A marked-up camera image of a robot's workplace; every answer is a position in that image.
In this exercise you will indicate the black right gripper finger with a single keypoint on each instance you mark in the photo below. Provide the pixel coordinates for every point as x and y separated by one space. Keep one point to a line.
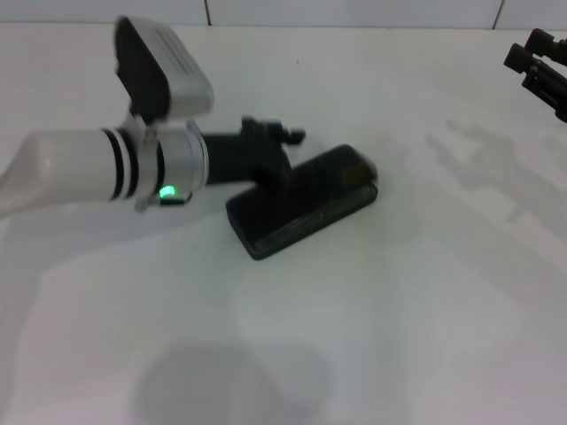
516 56
542 42

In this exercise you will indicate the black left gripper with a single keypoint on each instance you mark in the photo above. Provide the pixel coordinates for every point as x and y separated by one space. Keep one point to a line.
239 155

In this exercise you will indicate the black glasses case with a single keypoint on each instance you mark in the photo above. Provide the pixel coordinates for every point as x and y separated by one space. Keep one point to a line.
310 208

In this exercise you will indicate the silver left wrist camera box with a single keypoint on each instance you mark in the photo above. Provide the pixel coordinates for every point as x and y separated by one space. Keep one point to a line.
168 75

